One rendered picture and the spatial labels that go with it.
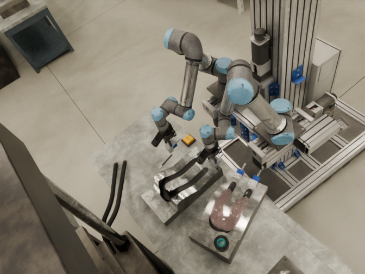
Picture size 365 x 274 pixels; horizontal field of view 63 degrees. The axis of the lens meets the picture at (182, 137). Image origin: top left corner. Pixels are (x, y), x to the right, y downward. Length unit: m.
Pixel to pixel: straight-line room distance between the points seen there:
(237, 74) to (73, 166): 2.61
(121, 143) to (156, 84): 1.67
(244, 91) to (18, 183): 0.93
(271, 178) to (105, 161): 1.38
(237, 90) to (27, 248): 0.98
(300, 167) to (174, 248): 1.35
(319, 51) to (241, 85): 0.87
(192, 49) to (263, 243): 1.14
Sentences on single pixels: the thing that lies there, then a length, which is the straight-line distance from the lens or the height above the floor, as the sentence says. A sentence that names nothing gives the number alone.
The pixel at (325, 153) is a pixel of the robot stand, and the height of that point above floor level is 0.21.
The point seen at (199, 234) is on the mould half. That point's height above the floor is 0.91.
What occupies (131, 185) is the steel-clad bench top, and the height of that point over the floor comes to 0.80.
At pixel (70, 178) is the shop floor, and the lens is 3.53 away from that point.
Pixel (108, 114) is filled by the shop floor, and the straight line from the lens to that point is 3.84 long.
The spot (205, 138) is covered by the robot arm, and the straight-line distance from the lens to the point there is 1.68.
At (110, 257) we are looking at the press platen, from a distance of 1.75.
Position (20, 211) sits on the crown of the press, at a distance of 0.81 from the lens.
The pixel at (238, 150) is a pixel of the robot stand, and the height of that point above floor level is 0.21.
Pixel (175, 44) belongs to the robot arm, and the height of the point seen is 1.59.
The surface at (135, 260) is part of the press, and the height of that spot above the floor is 0.79.
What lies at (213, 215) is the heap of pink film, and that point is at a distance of 1.81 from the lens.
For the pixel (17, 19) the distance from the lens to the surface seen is 4.87.
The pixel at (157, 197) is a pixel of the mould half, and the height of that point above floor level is 0.86.
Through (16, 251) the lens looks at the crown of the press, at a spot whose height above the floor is 2.01.
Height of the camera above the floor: 2.57
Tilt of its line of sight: 52 degrees down
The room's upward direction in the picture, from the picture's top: 22 degrees counter-clockwise
